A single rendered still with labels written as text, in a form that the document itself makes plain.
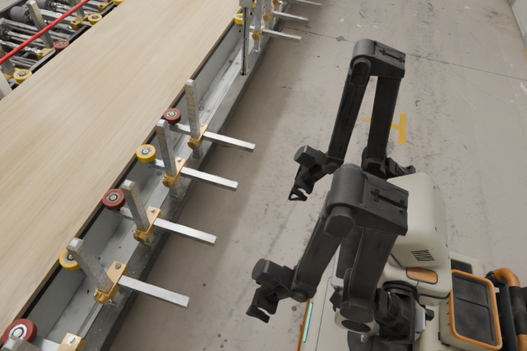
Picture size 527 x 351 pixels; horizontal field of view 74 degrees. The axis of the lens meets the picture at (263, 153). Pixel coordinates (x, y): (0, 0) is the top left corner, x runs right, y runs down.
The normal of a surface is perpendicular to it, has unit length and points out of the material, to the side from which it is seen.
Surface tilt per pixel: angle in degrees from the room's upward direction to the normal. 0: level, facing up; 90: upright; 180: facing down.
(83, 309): 0
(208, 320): 0
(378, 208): 16
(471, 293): 0
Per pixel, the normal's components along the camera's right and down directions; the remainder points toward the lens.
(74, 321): 0.07, -0.65
